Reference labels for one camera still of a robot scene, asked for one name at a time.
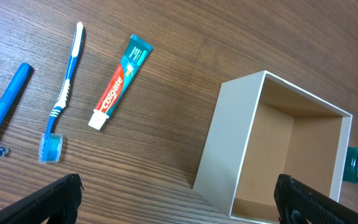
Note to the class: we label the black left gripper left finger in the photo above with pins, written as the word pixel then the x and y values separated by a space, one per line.
pixel 55 203

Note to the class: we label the blue white toothbrush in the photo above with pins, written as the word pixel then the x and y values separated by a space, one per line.
pixel 50 147

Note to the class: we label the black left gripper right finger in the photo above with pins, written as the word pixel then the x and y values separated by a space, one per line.
pixel 297 203

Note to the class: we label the Colgate toothpaste tube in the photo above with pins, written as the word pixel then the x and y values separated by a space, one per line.
pixel 134 56

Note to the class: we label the white cardboard box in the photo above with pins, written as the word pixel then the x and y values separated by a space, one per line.
pixel 264 126

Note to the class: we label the blue disposable razor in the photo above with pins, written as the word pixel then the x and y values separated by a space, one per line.
pixel 10 94

